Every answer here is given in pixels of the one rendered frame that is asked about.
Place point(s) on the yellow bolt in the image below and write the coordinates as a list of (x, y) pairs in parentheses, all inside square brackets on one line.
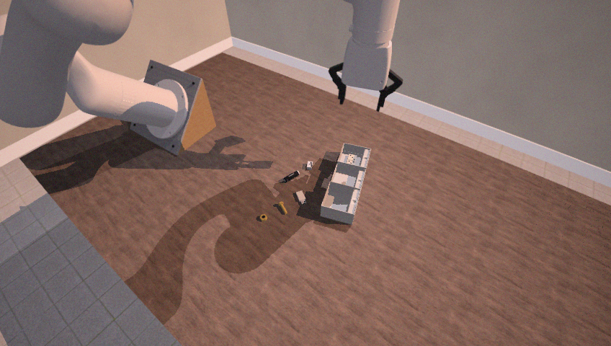
[(282, 206)]

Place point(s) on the black battery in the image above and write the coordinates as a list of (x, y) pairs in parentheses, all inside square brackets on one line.
[(291, 176)]

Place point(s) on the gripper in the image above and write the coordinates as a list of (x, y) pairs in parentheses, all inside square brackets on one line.
[(364, 67)]

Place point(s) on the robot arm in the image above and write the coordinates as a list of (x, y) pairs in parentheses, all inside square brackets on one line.
[(36, 71)]

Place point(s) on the white domino with black pips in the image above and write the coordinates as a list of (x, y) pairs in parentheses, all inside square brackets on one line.
[(351, 159)]

